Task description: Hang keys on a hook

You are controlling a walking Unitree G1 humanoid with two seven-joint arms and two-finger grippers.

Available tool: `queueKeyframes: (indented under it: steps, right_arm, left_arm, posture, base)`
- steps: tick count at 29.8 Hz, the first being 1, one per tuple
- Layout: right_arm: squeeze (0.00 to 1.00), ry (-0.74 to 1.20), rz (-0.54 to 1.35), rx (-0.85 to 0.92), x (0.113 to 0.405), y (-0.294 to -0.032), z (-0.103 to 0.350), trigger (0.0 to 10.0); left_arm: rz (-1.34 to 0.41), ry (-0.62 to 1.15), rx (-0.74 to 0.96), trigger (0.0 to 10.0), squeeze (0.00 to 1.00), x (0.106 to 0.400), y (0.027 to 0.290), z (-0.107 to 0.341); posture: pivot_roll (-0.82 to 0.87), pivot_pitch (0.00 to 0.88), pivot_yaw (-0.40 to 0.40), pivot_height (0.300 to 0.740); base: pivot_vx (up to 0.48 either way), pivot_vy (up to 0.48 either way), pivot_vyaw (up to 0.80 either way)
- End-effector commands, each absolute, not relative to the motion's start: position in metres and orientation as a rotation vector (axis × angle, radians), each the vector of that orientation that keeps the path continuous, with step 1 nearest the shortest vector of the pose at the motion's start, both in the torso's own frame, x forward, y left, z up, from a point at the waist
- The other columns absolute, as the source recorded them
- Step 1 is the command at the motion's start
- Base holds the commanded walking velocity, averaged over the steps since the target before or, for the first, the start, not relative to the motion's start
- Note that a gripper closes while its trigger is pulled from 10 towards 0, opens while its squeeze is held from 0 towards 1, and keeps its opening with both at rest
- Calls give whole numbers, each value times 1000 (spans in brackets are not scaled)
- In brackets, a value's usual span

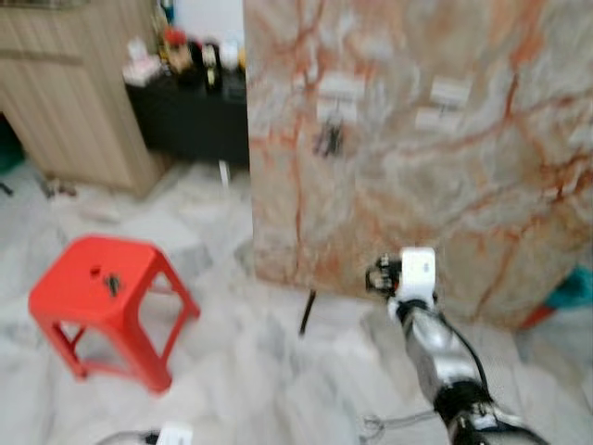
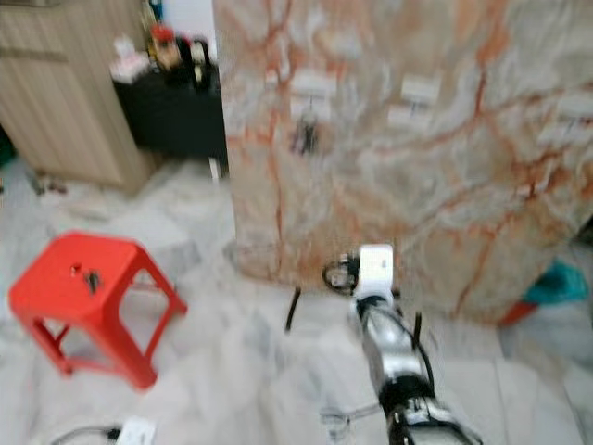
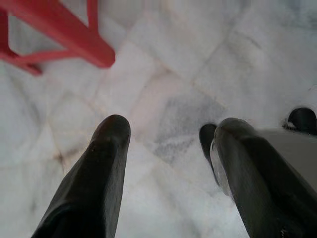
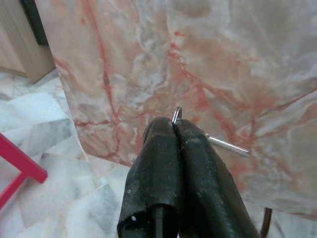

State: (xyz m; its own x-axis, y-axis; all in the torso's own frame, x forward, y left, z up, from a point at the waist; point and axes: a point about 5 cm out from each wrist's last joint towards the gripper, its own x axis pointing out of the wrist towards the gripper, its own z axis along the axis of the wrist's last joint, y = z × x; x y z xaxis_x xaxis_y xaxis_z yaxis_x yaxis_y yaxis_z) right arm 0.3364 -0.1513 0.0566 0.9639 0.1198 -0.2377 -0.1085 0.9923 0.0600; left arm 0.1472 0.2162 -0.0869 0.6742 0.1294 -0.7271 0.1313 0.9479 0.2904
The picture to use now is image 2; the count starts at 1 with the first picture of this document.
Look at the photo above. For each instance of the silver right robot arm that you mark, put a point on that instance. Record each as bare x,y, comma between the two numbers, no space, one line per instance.
389,357

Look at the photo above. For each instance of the marble pattern board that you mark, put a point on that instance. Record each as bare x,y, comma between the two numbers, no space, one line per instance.
408,204

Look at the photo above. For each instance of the key bunch with purple fob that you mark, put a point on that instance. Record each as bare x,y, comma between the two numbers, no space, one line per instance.
306,137

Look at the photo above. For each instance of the teal plastic object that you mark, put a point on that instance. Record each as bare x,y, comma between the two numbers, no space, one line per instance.
556,284

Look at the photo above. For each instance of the black side table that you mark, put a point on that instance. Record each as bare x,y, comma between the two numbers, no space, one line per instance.
171,125

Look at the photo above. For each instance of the dark green object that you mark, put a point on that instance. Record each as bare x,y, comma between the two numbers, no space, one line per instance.
6,148

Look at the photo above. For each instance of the dark bottle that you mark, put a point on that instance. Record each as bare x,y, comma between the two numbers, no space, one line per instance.
200,63

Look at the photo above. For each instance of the red plastic stool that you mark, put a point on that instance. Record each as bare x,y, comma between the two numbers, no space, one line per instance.
56,298

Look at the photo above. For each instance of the jar with red lid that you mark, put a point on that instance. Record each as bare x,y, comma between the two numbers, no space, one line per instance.
166,46

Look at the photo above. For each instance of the white pink tissue box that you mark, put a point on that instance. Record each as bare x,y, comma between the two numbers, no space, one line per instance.
128,67

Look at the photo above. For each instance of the blue bottle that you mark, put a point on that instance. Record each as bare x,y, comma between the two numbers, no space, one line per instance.
156,9

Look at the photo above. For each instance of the light wooden cabinet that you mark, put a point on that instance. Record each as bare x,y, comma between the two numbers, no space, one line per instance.
56,93

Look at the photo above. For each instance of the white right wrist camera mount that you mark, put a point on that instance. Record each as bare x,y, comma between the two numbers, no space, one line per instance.
376,267

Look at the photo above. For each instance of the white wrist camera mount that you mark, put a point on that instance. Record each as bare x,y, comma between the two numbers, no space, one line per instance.
136,433
376,267

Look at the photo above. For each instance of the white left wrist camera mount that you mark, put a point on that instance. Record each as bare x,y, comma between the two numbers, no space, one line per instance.
136,433

